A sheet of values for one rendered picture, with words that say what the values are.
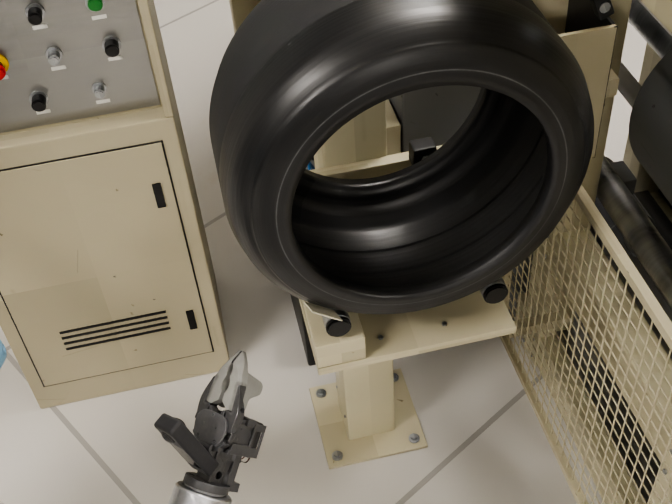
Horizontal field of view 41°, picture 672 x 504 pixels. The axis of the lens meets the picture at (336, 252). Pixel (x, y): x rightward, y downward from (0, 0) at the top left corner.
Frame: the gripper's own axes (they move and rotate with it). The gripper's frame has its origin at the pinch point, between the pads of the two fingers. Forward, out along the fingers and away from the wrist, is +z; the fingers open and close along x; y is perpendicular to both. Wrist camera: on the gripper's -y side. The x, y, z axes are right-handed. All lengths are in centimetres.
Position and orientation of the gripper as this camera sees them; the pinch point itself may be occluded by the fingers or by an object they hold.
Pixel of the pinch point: (236, 357)
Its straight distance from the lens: 140.2
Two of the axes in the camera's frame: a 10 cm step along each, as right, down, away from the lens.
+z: 3.0, -9.5, 1.1
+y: 6.4, 2.8, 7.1
